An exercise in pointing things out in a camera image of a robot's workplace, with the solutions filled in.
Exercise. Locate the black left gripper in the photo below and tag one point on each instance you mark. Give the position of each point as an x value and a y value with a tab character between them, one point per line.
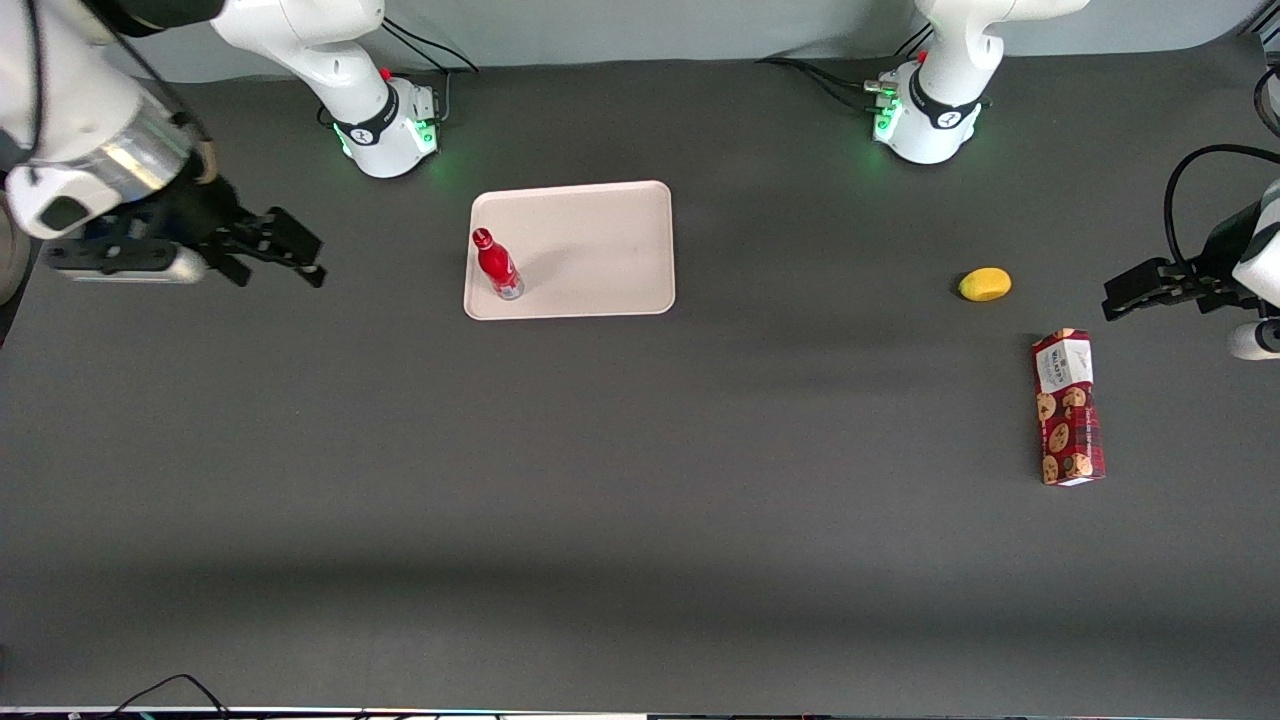
1213	252

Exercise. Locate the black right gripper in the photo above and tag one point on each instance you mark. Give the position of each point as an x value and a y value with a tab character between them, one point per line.
203	215

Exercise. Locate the red coke bottle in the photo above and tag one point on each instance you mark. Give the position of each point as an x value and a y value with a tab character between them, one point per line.
498	266

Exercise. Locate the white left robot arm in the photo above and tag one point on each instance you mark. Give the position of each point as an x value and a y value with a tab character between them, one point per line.
945	70

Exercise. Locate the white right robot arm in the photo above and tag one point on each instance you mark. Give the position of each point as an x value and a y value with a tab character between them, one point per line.
90	110

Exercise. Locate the pale pink plastic tray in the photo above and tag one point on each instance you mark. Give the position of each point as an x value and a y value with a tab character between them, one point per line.
600	250

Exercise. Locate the red cookie box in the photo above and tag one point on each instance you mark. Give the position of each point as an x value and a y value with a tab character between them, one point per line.
1068	410

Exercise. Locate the yellow lemon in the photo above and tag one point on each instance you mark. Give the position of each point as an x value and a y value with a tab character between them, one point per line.
985	284

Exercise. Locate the beige chair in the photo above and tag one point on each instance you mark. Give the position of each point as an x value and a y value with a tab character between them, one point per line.
10	260

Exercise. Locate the dark grey table mat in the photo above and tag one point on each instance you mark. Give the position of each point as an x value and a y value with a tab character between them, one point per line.
640	480

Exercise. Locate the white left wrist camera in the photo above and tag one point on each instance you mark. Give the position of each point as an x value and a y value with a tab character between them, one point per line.
1252	340

